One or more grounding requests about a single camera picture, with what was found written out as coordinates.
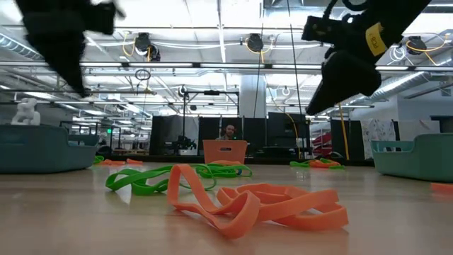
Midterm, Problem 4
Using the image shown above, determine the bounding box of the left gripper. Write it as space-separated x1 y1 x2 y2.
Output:
13 0 92 98

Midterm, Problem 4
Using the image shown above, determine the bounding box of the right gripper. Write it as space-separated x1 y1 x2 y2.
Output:
306 10 404 116

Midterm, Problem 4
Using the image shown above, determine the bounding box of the yellow paper label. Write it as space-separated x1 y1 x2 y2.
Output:
365 22 389 57

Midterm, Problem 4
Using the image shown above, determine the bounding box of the black partition panel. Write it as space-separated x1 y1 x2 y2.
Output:
197 116 267 145
330 118 365 160
267 111 307 148

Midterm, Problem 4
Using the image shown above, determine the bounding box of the white patterned sheet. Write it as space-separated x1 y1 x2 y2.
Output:
360 118 396 159

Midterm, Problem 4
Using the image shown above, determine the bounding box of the white robot figure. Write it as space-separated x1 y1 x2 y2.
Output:
10 97 42 125

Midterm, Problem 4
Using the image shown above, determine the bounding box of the red rack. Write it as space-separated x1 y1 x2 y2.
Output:
311 132 333 157

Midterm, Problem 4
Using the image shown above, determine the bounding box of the blue plastic basket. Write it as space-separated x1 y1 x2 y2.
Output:
0 123 101 174

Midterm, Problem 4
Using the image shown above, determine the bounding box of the white column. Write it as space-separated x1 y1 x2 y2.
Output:
239 76 267 118

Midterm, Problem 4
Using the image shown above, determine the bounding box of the dark monitor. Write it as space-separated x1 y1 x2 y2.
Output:
430 115 453 134

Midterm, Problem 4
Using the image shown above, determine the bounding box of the teal plastic basket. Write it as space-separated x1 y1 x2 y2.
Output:
370 132 453 183

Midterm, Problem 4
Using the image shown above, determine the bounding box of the dark grey partition panel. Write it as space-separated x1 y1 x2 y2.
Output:
149 115 200 156

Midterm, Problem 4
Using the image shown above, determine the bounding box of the person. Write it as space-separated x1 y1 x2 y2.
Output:
216 123 238 141

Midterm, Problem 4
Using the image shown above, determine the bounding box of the orange plastic basket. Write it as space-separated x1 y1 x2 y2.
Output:
202 139 248 164

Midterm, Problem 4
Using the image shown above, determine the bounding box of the black hanging cable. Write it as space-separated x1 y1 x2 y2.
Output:
286 0 302 159

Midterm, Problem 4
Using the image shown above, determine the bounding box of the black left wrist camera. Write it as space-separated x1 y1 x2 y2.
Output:
83 0 127 35

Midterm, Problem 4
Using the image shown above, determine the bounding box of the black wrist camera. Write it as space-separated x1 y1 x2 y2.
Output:
301 15 343 43
83 0 127 35

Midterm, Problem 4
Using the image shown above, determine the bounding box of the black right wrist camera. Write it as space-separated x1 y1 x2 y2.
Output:
301 15 343 43

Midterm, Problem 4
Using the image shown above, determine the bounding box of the yellow hanging cable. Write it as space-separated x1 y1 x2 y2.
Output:
336 102 350 161

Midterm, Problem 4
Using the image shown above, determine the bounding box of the silver air duct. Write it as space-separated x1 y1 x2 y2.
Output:
374 70 453 104

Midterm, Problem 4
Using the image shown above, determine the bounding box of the black right camera cable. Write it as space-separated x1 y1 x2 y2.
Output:
323 0 371 22

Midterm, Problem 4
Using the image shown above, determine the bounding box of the black ceiling cable reel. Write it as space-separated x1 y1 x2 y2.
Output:
246 33 265 54
406 35 428 56
134 31 162 62

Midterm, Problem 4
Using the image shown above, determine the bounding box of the long ceiling light rail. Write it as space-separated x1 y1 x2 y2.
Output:
0 60 453 71

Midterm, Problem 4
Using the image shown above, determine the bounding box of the black metal table frame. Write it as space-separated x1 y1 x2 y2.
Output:
105 154 376 167

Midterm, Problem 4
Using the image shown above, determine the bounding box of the black frame stand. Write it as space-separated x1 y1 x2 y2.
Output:
181 90 241 157

